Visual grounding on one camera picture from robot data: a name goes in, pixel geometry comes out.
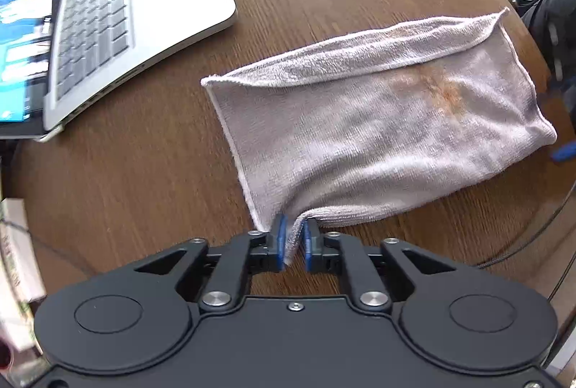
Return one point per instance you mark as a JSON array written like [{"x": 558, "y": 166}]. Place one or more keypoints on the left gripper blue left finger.
[{"x": 277, "y": 238}]

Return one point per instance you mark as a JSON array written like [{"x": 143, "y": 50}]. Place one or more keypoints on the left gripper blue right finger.
[{"x": 312, "y": 246}]

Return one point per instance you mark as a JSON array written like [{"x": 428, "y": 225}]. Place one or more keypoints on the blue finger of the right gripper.
[{"x": 564, "y": 153}]

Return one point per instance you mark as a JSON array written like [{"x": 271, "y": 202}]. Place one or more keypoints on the silver open laptop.
[{"x": 60, "y": 56}]

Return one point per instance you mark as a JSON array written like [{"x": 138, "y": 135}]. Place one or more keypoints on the grey terry towel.
[{"x": 371, "y": 124}]

